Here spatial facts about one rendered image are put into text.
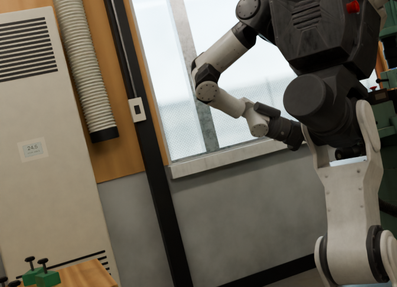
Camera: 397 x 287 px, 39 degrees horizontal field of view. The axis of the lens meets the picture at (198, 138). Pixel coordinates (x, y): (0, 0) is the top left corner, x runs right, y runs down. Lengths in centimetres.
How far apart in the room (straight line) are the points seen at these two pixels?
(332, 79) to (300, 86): 8
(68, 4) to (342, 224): 209
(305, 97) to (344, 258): 41
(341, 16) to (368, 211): 49
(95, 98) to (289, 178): 132
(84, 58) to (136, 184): 76
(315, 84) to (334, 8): 23
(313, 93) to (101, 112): 184
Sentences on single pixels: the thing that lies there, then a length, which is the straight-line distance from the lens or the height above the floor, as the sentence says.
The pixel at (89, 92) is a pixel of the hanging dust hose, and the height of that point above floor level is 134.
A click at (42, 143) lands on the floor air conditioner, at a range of 289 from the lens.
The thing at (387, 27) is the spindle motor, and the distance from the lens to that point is 227.
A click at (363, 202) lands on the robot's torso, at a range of 148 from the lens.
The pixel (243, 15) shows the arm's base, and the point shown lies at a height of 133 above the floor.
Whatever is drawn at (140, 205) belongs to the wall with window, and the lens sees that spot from 327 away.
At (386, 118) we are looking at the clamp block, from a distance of 217.
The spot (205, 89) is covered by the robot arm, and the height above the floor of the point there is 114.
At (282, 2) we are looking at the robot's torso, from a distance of 157.
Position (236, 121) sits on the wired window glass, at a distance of 354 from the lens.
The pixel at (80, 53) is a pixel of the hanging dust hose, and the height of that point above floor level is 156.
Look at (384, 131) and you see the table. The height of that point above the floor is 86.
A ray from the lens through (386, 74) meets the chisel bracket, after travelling 231.
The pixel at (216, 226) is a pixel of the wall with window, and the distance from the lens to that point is 341.
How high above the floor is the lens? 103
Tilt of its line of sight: 1 degrees down
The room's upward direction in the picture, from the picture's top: 14 degrees counter-clockwise
